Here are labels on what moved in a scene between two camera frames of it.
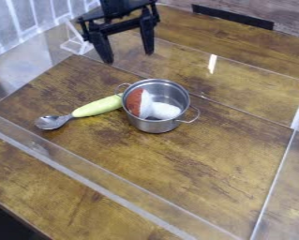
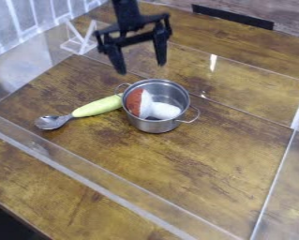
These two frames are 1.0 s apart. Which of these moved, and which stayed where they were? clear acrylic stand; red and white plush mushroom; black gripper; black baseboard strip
Moved: black gripper
Stayed: black baseboard strip; red and white plush mushroom; clear acrylic stand
